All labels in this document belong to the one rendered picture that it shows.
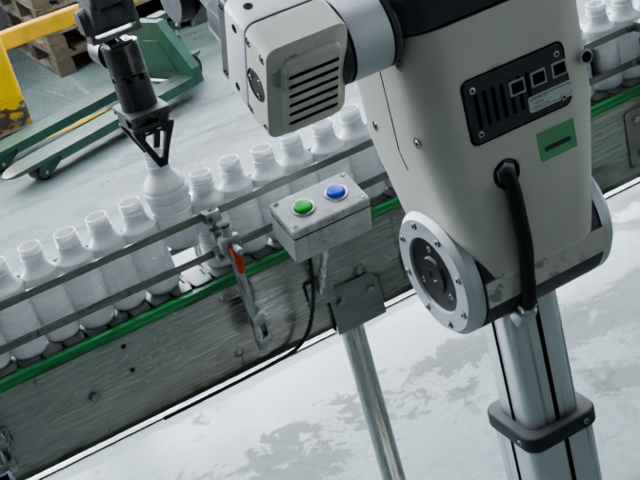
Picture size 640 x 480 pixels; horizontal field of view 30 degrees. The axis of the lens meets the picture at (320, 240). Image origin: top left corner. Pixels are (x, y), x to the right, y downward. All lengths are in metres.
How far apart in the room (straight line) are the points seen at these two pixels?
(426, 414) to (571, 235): 1.90
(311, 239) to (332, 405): 1.58
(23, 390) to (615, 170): 1.17
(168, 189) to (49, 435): 0.44
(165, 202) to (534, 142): 0.76
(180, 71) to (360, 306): 4.28
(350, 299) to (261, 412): 1.41
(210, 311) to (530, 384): 0.67
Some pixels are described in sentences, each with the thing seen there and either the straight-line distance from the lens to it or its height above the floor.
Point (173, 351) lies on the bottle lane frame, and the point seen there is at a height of 0.92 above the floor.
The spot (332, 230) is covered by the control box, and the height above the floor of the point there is 1.07.
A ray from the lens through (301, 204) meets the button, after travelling 1.85.
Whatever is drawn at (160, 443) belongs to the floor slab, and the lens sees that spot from 3.49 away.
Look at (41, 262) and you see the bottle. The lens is 1.91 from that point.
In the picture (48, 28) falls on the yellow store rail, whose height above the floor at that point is 0.41.
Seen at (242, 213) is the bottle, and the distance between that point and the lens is 1.98.
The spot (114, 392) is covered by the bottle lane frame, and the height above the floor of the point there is 0.89.
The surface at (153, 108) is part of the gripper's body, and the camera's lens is 1.86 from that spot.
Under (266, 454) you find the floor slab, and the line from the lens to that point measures 3.29.
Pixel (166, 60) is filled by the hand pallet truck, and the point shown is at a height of 0.19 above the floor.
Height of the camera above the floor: 1.86
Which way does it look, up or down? 25 degrees down
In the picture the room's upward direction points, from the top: 16 degrees counter-clockwise
